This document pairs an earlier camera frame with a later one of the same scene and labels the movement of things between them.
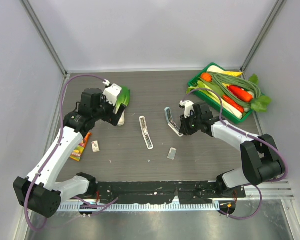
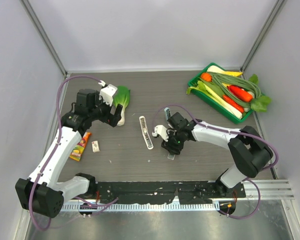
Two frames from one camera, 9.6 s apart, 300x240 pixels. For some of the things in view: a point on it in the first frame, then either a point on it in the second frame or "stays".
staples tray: [172, 153] stays
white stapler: [146, 136] stays
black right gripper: [185, 129] → [170, 147]
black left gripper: [111, 118] stays
